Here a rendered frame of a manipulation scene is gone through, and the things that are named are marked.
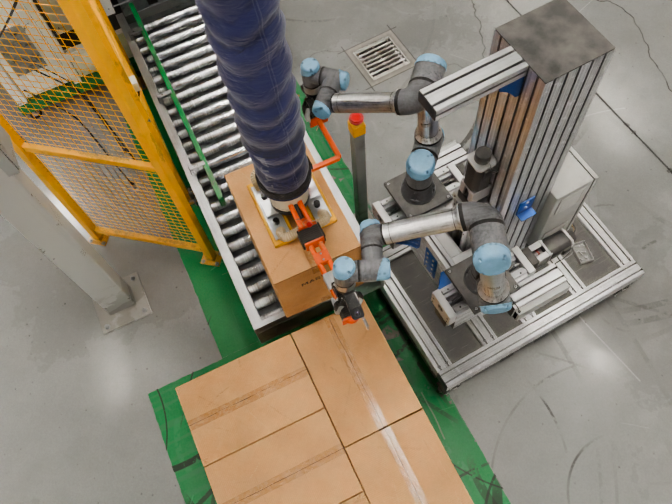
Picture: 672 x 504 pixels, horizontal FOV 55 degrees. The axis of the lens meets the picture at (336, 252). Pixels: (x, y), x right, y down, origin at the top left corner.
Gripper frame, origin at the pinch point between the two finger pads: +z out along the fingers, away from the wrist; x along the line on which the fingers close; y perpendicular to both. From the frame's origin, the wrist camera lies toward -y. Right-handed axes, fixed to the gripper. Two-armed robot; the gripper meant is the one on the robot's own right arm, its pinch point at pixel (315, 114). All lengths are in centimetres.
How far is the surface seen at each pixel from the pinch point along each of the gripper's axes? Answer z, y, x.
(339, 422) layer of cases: 63, 114, -45
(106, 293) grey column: 92, -10, -133
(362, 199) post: 88, 2, 19
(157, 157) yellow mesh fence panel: 8, -17, -72
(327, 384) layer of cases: 64, 96, -43
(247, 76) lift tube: -82, 37, -30
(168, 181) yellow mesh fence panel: 28, -17, -73
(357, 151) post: 39.6, 1.5, 18.3
